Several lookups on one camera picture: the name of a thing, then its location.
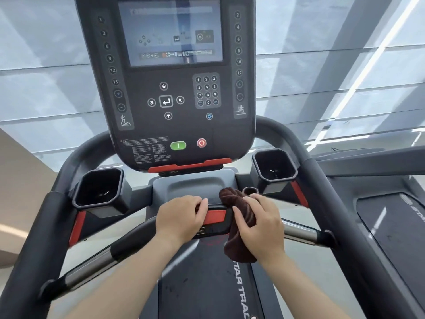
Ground grey treadmill accessory tray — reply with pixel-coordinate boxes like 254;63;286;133
152;175;240;210

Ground treadmill touch screen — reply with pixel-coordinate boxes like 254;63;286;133
118;0;223;68

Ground black and silver treadmill handlebar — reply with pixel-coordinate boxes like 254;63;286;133
39;203;336;301

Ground red console trim strip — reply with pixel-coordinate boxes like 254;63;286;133
148;158;232;174

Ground person's right hand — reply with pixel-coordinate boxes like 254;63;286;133
232;193;287;263

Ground black treadmill console panel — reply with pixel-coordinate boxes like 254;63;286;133
75;0;256;175

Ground person's right forearm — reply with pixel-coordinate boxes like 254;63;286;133
257;250;350;319

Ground black treadmill frame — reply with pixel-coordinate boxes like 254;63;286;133
0;115;394;319

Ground dark brown cleaning cloth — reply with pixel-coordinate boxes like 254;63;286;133
218;187;258;264

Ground black octagonal cup holder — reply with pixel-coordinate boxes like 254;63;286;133
251;149;299;196
72;167;133;219

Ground black treadmill running belt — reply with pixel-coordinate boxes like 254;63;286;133
157;235;283;319

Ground person's left forearm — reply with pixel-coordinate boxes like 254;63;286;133
65;229;182;319

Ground neighbouring grey treadmill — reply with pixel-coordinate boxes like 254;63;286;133
305;147;425;319

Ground person's left hand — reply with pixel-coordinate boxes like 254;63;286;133
155;195;209;250

